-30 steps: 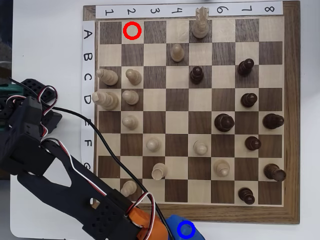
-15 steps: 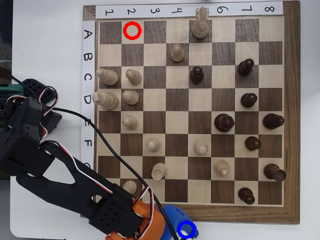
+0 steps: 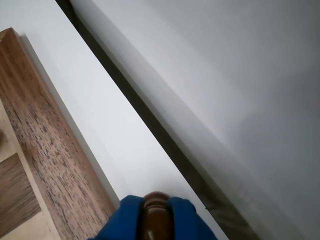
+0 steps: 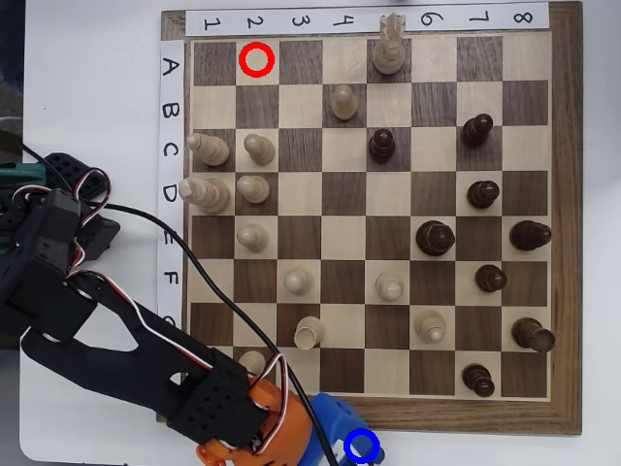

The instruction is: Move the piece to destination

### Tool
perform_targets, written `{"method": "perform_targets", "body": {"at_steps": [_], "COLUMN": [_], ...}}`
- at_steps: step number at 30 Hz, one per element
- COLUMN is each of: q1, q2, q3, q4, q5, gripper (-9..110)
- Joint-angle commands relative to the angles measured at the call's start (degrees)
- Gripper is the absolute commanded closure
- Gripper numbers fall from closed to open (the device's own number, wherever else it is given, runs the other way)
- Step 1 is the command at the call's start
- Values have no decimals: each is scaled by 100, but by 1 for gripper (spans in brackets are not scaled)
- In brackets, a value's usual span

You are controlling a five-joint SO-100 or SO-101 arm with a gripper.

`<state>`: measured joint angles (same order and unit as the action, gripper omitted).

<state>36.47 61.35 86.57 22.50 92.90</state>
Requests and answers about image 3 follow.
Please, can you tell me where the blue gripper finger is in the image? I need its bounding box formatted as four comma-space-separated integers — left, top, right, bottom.
169, 196, 218, 240
96, 195, 146, 240

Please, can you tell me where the dark wooden pawn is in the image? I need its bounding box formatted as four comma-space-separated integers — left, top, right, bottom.
139, 191, 174, 240

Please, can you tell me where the wooden chessboard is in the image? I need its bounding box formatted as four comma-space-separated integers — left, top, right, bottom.
0, 27, 117, 240

